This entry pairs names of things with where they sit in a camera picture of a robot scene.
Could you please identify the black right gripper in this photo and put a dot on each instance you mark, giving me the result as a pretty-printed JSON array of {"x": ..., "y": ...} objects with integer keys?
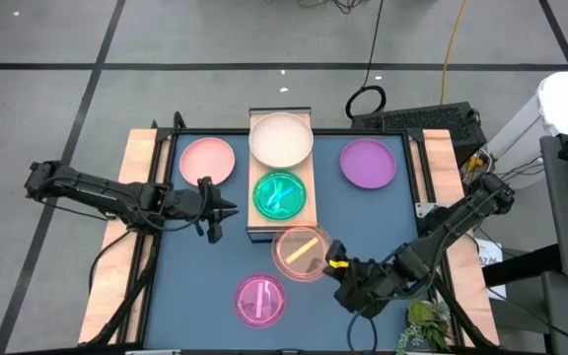
[{"x": 368, "y": 288}]

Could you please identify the salmon pink plate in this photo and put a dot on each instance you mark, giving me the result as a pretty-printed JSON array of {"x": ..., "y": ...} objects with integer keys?
[{"x": 207, "y": 161}]

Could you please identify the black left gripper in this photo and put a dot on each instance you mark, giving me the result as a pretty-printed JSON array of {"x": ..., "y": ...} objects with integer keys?
[{"x": 190, "y": 204}]

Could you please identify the orange translucent plate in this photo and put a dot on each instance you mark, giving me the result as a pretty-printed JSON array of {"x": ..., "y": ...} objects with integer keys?
[{"x": 296, "y": 256}]

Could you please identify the wooden table side board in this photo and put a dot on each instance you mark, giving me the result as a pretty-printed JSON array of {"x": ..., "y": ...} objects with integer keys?
[
  {"x": 439, "y": 158},
  {"x": 116, "y": 266}
]

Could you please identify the potted green plant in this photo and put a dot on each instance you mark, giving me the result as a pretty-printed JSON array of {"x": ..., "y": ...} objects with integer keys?
[{"x": 427, "y": 320}]

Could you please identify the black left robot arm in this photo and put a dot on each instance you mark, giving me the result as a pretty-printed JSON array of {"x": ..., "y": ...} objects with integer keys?
[{"x": 96, "y": 190}]

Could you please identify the green translucent plate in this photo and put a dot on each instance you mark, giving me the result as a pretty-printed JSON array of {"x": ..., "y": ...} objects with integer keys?
[{"x": 280, "y": 216}]

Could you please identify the white trash bin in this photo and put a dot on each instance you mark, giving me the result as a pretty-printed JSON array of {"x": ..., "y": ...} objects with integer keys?
[{"x": 567, "y": 101}]

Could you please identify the white paper sheet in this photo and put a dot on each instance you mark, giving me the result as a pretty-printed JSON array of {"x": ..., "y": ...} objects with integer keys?
[{"x": 490, "y": 261}]

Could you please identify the pink translucent plate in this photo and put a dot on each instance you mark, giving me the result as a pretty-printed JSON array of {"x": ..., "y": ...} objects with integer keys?
[{"x": 259, "y": 301}]

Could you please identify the white plate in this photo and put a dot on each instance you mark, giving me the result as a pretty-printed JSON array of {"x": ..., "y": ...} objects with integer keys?
[{"x": 280, "y": 140}]

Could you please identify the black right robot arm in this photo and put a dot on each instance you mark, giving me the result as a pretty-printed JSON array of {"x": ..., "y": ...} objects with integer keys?
[{"x": 461, "y": 217}]

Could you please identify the purple plate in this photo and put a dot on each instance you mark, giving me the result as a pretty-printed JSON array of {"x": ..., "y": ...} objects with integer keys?
[{"x": 368, "y": 163}]

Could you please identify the black computer tower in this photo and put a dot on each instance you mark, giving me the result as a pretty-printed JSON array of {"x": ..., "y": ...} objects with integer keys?
[{"x": 417, "y": 130}]

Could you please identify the wooden shelf with black frame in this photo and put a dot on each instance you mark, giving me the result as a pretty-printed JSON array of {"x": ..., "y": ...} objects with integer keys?
[{"x": 259, "y": 224}]

